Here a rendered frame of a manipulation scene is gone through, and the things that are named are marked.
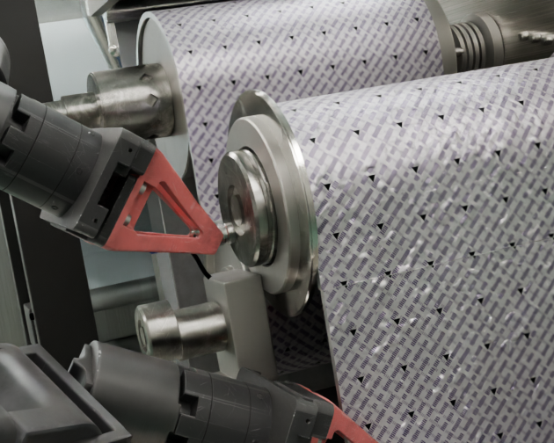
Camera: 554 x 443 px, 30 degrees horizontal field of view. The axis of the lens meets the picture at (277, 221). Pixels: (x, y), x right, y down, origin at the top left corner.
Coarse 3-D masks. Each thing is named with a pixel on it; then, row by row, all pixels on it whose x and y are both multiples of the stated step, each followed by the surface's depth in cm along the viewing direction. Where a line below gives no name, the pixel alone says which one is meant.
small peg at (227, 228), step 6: (228, 222) 67; (222, 228) 67; (228, 228) 67; (192, 234) 66; (198, 234) 66; (228, 234) 67; (234, 234) 67; (222, 240) 67; (228, 240) 67; (234, 240) 67
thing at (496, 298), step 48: (336, 288) 61; (384, 288) 63; (432, 288) 64; (480, 288) 65; (528, 288) 66; (336, 336) 62; (384, 336) 63; (432, 336) 64; (480, 336) 65; (528, 336) 66; (336, 384) 62; (384, 384) 63; (432, 384) 64; (480, 384) 65; (528, 384) 66; (384, 432) 63; (432, 432) 64; (480, 432) 65; (528, 432) 66
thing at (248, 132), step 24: (240, 120) 66; (240, 144) 67; (264, 144) 62; (264, 168) 63; (288, 192) 61; (288, 216) 61; (288, 240) 62; (288, 264) 62; (264, 288) 68; (288, 288) 65
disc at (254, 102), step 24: (240, 96) 67; (264, 96) 63; (264, 120) 64; (288, 144) 61; (288, 168) 61; (312, 216) 60; (312, 240) 60; (312, 264) 61; (312, 288) 62; (288, 312) 66
